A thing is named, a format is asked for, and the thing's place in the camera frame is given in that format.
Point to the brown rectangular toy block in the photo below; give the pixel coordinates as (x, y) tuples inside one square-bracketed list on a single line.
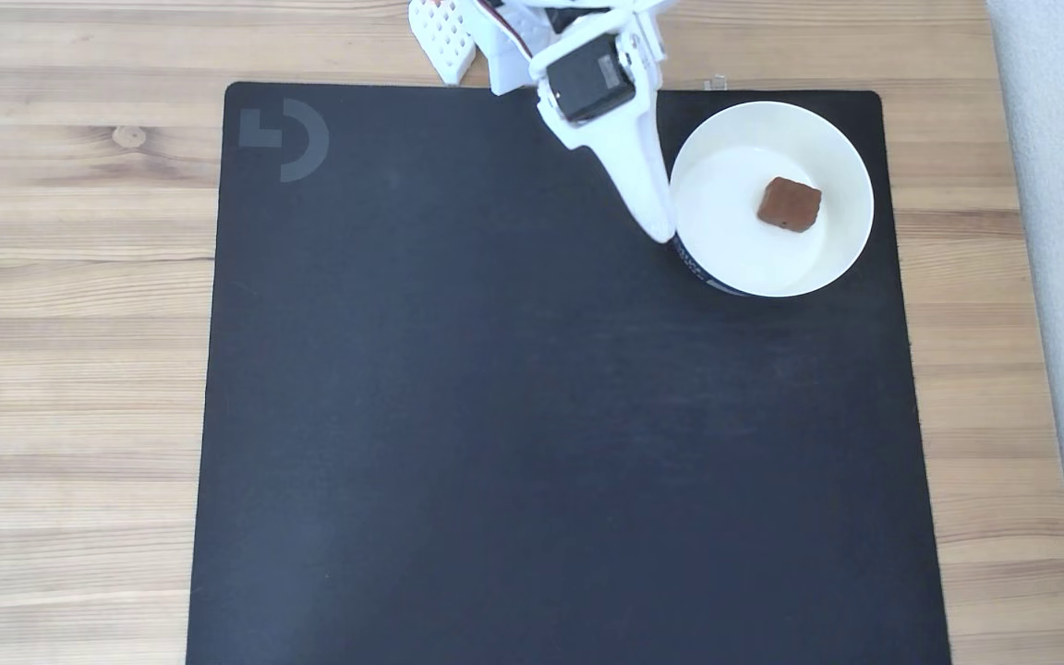
[(789, 204)]

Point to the white round plate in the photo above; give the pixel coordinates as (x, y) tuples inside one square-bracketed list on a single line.
[(726, 231)]

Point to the small clear plastic piece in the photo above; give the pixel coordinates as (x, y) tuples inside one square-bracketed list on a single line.
[(715, 82)]

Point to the black mouse mat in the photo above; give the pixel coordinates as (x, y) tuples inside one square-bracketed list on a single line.
[(495, 462)]

